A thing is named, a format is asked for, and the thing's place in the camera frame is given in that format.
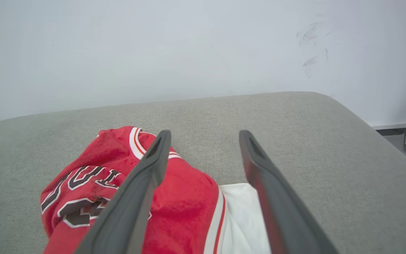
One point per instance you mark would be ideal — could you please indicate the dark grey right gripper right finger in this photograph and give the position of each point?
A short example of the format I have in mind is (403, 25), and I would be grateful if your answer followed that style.
(284, 211)

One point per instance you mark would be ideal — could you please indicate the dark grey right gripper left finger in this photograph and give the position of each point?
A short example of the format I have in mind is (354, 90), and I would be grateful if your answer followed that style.
(129, 211)

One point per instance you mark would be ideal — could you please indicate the red and white basketball jersey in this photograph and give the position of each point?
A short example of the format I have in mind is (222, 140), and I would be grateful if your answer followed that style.
(185, 204)

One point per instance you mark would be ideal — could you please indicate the white wall baseboard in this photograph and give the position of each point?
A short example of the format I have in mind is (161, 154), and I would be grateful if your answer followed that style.
(391, 125)

